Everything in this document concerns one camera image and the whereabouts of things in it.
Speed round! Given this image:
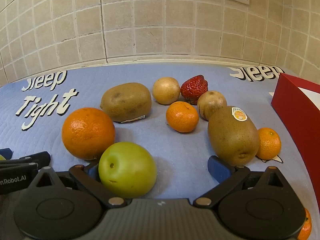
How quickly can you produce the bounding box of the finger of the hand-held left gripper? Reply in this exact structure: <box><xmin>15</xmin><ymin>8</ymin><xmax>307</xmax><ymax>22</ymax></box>
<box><xmin>0</xmin><ymin>148</ymin><xmax>13</xmax><ymax>160</ymax></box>
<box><xmin>0</xmin><ymin>151</ymin><xmax>51</xmax><ymax>172</ymax></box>

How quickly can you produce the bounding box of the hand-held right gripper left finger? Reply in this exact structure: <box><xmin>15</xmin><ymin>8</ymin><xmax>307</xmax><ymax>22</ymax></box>
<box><xmin>27</xmin><ymin>163</ymin><xmax>132</xmax><ymax>208</ymax></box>

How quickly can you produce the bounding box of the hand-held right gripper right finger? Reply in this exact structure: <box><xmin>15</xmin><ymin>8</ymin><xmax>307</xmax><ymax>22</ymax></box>
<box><xmin>192</xmin><ymin>155</ymin><xmax>295</xmax><ymax>208</ymax></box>

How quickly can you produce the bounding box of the green apple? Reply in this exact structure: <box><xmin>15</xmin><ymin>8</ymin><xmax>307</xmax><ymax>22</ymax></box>
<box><xmin>98</xmin><ymin>142</ymin><xmax>158</xmax><ymax>199</ymax></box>

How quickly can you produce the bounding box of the brown kiwi with oval sticker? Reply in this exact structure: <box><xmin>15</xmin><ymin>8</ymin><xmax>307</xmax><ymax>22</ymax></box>
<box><xmin>207</xmin><ymin>106</ymin><xmax>260</xmax><ymax>166</ymax></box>

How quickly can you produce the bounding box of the small mandarin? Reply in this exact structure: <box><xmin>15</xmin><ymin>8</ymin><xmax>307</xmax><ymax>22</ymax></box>
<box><xmin>255</xmin><ymin>127</ymin><xmax>282</xmax><ymax>160</ymax></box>
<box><xmin>166</xmin><ymin>101</ymin><xmax>199</xmax><ymax>133</ymax></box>
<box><xmin>296</xmin><ymin>208</ymin><xmax>312</xmax><ymax>240</ymax></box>

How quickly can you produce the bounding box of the brown kiwi with peeling label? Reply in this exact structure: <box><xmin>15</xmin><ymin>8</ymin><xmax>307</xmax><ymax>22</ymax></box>
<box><xmin>100</xmin><ymin>82</ymin><xmax>152</xmax><ymax>123</ymax></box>

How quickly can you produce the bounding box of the red strawberry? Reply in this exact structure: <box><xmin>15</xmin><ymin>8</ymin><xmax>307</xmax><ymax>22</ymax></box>
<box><xmin>180</xmin><ymin>75</ymin><xmax>209</xmax><ymax>105</ymax></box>

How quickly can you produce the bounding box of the red box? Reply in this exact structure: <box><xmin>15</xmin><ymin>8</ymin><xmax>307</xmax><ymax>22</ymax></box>
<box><xmin>271</xmin><ymin>72</ymin><xmax>320</xmax><ymax>164</ymax></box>

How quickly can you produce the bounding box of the large orange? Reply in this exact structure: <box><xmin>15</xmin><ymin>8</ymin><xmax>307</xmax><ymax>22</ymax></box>
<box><xmin>62</xmin><ymin>107</ymin><xmax>116</xmax><ymax>160</ymax></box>

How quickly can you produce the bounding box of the tan round fruit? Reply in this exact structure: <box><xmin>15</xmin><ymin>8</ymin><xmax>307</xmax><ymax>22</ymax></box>
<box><xmin>197</xmin><ymin>90</ymin><xmax>227</xmax><ymax>121</ymax></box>
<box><xmin>152</xmin><ymin>77</ymin><xmax>181</xmax><ymax>105</ymax></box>

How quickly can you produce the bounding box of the blue printed mat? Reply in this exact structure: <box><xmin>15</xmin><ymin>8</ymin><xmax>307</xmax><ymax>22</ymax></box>
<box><xmin>0</xmin><ymin>64</ymin><xmax>320</xmax><ymax>240</ymax></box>

